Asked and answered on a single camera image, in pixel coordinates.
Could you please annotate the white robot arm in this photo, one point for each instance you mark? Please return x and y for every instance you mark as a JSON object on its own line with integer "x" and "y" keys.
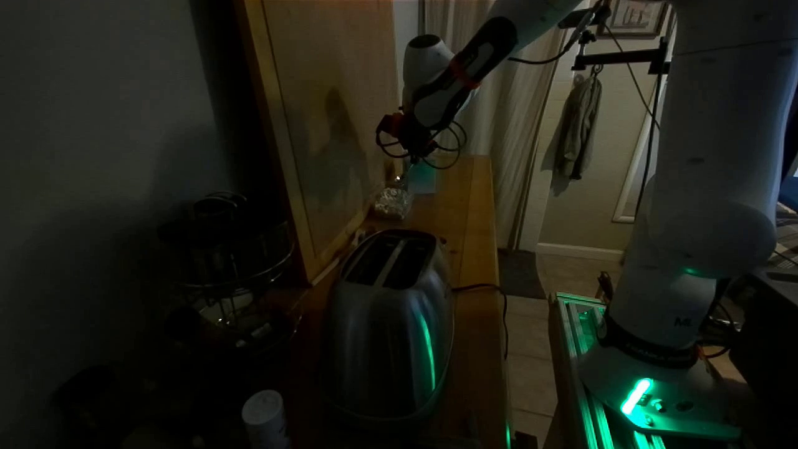
{"x": 715, "y": 166}

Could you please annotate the blue square container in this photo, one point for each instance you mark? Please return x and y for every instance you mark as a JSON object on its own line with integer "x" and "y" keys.
{"x": 423, "y": 177}

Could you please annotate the silver toaster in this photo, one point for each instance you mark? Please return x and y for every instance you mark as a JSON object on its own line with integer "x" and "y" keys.
{"x": 387, "y": 325}

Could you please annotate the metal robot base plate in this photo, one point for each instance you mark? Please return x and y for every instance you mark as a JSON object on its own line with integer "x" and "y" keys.
{"x": 657, "y": 389}

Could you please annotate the aluminium mounting frame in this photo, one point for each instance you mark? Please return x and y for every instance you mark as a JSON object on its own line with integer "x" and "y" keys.
{"x": 574, "y": 364}

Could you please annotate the light window curtain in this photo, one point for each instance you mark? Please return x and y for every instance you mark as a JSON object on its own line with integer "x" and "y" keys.
{"x": 477, "y": 166}

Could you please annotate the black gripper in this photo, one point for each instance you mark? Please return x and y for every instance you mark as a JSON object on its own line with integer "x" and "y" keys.
{"x": 421, "y": 132}

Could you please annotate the white cylindrical cup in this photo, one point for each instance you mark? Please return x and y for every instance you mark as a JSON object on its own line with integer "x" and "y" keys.
{"x": 266, "y": 419}

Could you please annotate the black horizontal bar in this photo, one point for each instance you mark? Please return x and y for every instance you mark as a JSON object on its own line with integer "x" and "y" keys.
{"x": 620, "y": 59}

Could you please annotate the clear container with white pieces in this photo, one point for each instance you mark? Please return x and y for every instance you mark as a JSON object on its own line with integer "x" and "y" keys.
{"x": 392, "y": 203}

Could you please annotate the hanging grey cloth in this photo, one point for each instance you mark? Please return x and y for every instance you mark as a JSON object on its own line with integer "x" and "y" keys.
{"x": 578, "y": 128}

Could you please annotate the framed wall picture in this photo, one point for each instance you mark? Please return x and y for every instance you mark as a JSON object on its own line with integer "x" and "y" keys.
{"x": 639, "y": 16}

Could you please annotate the large wooden board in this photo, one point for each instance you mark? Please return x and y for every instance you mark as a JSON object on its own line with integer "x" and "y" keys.
{"x": 332, "y": 126}

